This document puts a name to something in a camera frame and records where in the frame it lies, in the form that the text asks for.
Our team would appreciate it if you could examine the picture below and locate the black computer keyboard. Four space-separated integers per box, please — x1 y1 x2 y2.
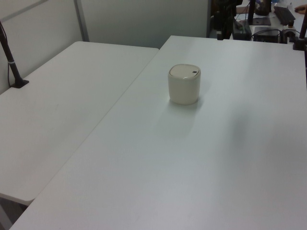
273 6 297 25

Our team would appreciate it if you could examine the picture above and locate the black clamped camera pole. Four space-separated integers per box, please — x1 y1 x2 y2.
292 18 307 51
0 20 30 90

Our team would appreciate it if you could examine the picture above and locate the black box with green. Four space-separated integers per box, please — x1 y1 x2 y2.
233 20 252 40

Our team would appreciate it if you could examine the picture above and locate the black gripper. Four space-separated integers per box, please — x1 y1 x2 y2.
214 4 235 40

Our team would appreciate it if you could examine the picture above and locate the black pole cable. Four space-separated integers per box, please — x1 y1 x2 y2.
0 20 13 87

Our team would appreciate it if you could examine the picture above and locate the black flat desk pad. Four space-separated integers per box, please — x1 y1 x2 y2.
251 16 272 26

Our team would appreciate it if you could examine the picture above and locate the black electronics box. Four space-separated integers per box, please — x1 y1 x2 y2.
253 26 281 43

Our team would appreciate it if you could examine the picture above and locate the cream plastic trash bin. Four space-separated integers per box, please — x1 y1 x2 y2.
167 63 201 105

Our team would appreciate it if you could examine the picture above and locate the white folding table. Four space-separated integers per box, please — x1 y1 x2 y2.
0 41 160 207

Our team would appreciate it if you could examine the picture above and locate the grey partition corner post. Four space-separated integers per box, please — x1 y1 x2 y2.
73 0 90 43

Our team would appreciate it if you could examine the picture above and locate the emergency stop button box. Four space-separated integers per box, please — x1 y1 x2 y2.
282 20 297 37

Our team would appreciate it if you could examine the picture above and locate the cream trash bin lid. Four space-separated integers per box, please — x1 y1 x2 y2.
168 64 200 80

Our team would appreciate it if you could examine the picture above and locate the grey partition end post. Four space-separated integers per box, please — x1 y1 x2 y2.
205 0 212 38

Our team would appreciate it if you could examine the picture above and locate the black monitor stand pole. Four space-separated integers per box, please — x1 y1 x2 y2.
248 0 255 24

